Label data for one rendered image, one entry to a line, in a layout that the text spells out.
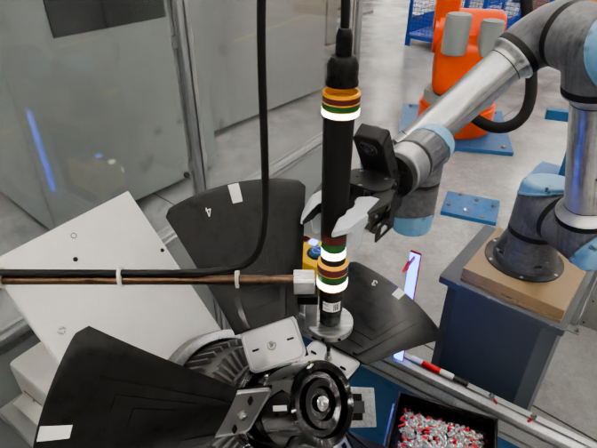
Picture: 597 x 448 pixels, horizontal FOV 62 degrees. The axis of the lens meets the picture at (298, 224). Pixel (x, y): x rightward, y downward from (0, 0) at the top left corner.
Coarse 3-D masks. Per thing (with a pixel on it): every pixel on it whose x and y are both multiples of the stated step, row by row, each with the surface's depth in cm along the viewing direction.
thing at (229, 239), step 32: (224, 192) 79; (256, 192) 80; (288, 192) 81; (192, 224) 77; (224, 224) 78; (256, 224) 78; (288, 224) 79; (192, 256) 77; (224, 256) 77; (288, 256) 77; (224, 288) 76; (256, 288) 76; (288, 288) 76; (256, 320) 75
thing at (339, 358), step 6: (312, 342) 84; (318, 342) 84; (306, 348) 82; (312, 348) 83; (318, 348) 83; (324, 348) 83; (330, 348) 83; (312, 354) 82; (318, 354) 82; (324, 354) 82; (336, 354) 82; (342, 354) 82; (300, 360) 80; (306, 360) 80; (324, 360) 80; (336, 360) 81; (342, 360) 81; (348, 360) 81; (354, 360) 81; (348, 366) 80; (354, 366) 79; (348, 372) 78; (348, 378) 78
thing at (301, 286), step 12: (300, 288) 70; (312, 288) 70; (300, 300) 70; (312, 300) 70; (312, 312) 72; (348, 312) 77; (312, 324) 74; (348, 324) 74; (324, 336) 73; (336, 336) 73
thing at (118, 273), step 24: (264, 0) 50; (264, 24) 51; (264, 48) 53; (264, 72) 54; (264, 96) 55; (264, 120) 57; (264, 144) 59; (264, 168) 60; (264, 192) 62; (264, 216) 64; (264, 240) 67; (240, 264) 69
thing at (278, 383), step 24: (312, 360) 71; (240, 384) 75; (264, 384) 72; (288, 384) 68; (312, 384) 69; (336, 384) 73; (264, 408) 70; (288, 408) 66; (312, 408) 69; (336, 408) 71; (264, 432) 74; (288, 432) 67; (312, 432) 68; (336, 432) 70
